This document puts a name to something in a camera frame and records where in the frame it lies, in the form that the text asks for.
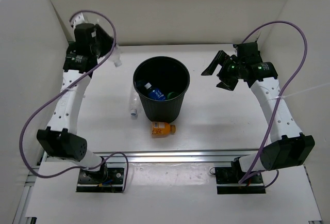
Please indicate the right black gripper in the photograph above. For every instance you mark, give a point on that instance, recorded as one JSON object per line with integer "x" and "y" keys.
{"x": 219, "y": 58}

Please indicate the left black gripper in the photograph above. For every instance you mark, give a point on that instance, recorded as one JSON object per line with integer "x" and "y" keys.
{"x": 106, "y": 39}

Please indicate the green soda bottle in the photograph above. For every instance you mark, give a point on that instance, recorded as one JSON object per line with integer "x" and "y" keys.
{"x": 172, "y": 95}

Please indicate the clear bottle blue label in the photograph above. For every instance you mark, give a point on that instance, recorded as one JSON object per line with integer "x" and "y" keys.
{"x": 154, "y": 93}

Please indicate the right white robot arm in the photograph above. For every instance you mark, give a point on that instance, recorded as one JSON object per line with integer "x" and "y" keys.
{"x": 288, "y": 147}

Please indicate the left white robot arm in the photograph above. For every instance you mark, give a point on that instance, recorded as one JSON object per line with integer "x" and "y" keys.
{"x": 60, "y": 139}

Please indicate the black plastic waste bin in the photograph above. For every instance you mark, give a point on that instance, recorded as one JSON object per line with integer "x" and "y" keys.
{"x": 168, "y": 75}

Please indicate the clear empty water bottle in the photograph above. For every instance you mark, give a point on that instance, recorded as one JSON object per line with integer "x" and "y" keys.
{"x": 134, "y": 103}

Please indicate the orange juice bottle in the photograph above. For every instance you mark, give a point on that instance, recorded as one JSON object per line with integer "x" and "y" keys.
{"x": 162, "y": 129}

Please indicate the aluminium front rail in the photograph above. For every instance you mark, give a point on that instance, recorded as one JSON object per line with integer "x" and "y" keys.
{"x": 187, "y": 156}

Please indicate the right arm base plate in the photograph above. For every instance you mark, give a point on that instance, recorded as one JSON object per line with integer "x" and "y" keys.
{"x": 227, "y": 182}

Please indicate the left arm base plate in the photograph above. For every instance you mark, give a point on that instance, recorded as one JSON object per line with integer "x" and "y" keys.
{"x": 112, "y": 182}

